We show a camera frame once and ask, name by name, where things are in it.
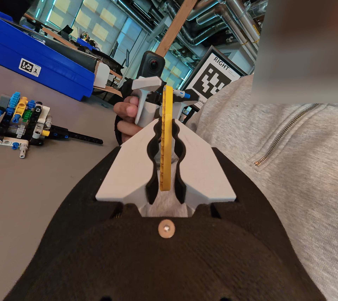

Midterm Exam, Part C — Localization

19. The large glazed window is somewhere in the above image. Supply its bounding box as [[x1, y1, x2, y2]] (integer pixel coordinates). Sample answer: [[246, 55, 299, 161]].
[[34, 0, 151, 61]]

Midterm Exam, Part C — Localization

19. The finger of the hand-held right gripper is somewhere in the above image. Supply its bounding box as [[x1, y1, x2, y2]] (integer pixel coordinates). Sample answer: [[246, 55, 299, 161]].
[[173, 99, 191, 123], [131, 76, 163, 125]]

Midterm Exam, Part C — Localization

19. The wooden post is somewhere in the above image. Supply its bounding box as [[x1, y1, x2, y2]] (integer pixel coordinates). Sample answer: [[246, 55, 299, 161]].
[[154, 0, 209, 57]]

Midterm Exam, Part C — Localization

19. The person's right hand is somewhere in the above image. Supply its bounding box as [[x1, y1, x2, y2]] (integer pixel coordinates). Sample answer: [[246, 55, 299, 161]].
[[114, 95, 144, 146]]

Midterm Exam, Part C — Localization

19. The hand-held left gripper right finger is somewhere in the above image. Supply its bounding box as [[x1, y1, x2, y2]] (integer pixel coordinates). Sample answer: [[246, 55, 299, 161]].
[[172, 119, 237, 216]]

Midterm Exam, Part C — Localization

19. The multicoloured lego assembly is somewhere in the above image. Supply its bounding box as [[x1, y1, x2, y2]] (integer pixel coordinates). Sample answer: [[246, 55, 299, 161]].
[[0, 92, 104, 158]]

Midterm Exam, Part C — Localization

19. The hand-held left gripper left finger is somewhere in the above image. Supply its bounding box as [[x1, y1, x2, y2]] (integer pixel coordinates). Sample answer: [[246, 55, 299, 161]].
[[95, 118, 162, 216]]

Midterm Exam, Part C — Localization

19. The person's right forearm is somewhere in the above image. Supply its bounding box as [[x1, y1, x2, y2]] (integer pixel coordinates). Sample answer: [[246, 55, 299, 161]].
[[185, 75, 255, 148]]

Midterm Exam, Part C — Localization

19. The blue bin with marker label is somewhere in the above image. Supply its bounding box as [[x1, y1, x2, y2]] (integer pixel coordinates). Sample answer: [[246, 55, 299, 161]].
[[0, 18, 95, 101]]

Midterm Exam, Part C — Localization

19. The long yellow lego beam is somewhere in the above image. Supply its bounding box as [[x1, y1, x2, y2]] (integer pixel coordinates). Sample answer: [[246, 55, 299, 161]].
[[159, 85, 174, 191]]

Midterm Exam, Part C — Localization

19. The person in grey sweatshirt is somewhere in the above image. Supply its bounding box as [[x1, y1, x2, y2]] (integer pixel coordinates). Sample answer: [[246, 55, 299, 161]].
[[145, 74, 338, 301]]

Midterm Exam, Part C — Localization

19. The framed marker sign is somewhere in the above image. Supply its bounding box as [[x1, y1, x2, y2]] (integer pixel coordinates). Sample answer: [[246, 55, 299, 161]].
[[180, 45, 249, 111]]

